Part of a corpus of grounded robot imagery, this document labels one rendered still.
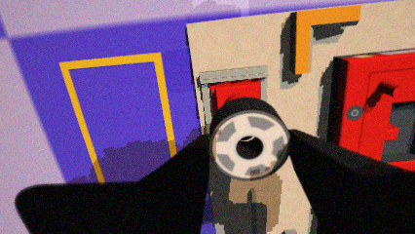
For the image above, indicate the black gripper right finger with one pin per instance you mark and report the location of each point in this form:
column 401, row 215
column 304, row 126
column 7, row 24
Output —
column 351, row 193

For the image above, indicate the yellow rectangular outline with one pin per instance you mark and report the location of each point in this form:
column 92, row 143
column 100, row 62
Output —
column 156, row 57

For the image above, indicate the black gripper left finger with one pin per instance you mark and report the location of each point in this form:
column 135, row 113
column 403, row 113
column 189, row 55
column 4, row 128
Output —
column 170, row 200

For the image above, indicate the black and beige wheel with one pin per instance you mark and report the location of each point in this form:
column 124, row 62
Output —
column 250, row 160

